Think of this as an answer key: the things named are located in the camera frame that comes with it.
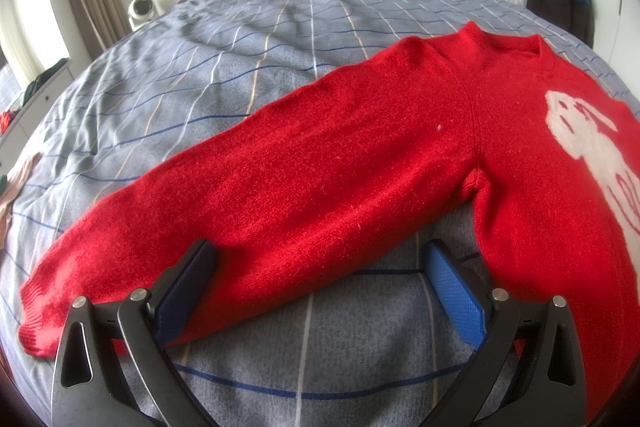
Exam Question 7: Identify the pink folded garment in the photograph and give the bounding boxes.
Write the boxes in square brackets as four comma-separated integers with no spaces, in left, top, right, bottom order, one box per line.
[0,152,41,228]

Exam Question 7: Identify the white dresser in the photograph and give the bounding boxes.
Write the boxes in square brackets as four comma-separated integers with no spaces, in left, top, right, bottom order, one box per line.
[0,57,76,168]

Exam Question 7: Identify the red knit sweater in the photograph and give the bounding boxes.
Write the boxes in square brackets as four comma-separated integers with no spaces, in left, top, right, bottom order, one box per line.
[17,22,640,427]

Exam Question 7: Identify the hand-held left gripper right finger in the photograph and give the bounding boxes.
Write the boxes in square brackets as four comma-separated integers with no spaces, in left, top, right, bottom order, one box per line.
[422,239,587,427]

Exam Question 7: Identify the small white fan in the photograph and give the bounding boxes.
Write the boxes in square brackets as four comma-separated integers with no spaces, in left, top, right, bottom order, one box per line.
[127,0,157,30]

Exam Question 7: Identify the black and blue jacket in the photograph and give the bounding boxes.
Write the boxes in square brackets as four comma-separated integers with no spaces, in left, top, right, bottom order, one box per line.
[530,0,596,48]

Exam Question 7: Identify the dark clothes heap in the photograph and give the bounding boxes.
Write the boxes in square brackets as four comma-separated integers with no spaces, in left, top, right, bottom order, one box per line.
[22,59,69,100]

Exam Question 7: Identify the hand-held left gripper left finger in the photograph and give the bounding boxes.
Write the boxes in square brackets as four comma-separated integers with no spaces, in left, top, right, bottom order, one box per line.
[51,238,217,427]

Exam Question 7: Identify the bed with grey checked sheet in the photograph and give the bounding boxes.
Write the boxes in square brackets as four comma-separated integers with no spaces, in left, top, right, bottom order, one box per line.
[0,0,640,427]

